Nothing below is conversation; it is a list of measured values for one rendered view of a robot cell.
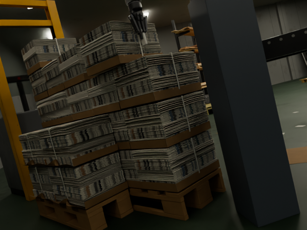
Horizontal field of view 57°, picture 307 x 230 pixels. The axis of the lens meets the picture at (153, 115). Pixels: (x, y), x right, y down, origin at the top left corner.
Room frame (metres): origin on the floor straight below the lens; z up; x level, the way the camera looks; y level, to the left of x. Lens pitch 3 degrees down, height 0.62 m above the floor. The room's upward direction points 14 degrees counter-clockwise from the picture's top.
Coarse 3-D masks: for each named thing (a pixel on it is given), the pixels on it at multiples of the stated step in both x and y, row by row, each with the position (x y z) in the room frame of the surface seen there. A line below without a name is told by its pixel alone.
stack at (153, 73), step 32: (128, 64) 1.45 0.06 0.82; (160, 64) 1.40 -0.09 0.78; (192, 64) 1.57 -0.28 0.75; (64, 96) 2.00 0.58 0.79; (96, 96) 1.71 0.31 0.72; (128, 96) 1.49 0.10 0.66; (192, 96) 1.53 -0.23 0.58; (128, 128) 1.54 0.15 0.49; (160, 128) 1.36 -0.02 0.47; (128, 160) 1.59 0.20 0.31; (160, 160) 1.39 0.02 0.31; (192, 160) 1.45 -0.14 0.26; (160, 192) 1.47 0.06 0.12; (192, 192) 1.45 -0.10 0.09
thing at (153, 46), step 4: (148, 24) 1.70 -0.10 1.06; (152, 24) 1.72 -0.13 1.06; (148, 28) 1.69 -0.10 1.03; (152, 28) 1.72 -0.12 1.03; (148, 32) 1.67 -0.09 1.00; (152, 32) 1.70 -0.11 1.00; (148, 36) 1.67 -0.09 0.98; (152, 36) 1.70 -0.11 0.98; (156, 36) 1.73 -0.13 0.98; (148, 40) 1.67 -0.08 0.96; (152, 40) 1.69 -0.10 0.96; (156, 40) 1.72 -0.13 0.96; (148, 44) 1.65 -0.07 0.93; (152, 44) 1.68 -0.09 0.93; (156, 44) 1.71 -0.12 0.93; (148, 48) 1.64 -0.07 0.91; (152, 48) 1.67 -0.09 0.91; (156, 48) 1.70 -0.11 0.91; (160, 48) 1.73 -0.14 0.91; (148, 52) 1.65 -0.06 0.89; (152, 52) 1.67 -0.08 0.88; (156, 52) 1.70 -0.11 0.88; (160, 52) 1.73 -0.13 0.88
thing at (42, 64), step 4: (36, 64) 2.24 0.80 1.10; (40, 64) 2.20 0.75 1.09; (44, 64) 2.22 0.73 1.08; (32, 68) 2.30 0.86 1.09; (36, 68) 2.26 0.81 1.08; (28, 72) 2.38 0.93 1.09; (32, 72) 2.32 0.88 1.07; (44, 92) 2.23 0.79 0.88; (36, 96) 2.37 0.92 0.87; (40, 96) 2.31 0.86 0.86; (44, 96) 2.25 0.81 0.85; (36, 100) 2.39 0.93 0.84; (52, 120) 2.24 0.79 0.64; (44, 124) 2.36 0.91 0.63; (48, 124) 2.30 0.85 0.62; (52, 124) 2.25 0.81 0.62
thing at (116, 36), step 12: (108, 24) 1.47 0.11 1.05; (120, 24) 1.52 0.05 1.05; (84, 36) 1.61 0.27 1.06; (96, 36) 1.54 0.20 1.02; (108, 36) 1.48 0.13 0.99; (120, 36) 1.50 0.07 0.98; (132, 36) 1.57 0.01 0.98; (84, 48) 1.62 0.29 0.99; (96, 48) 1.55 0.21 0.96; (108, 48) 1.49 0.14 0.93; (120, 48) 1.47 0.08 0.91; (132, 48) 1.54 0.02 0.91; (84, 60) 1.64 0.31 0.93; (96, 60) 1.57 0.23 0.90
